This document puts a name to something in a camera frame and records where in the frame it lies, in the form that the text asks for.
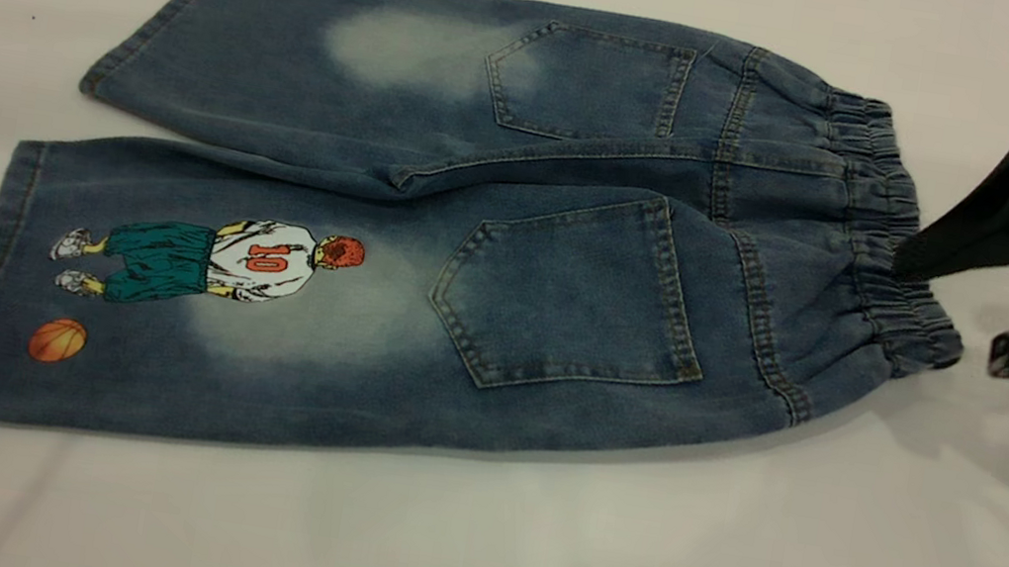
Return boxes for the blue denim printed shorts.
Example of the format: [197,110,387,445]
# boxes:
[0,0,1005,567]

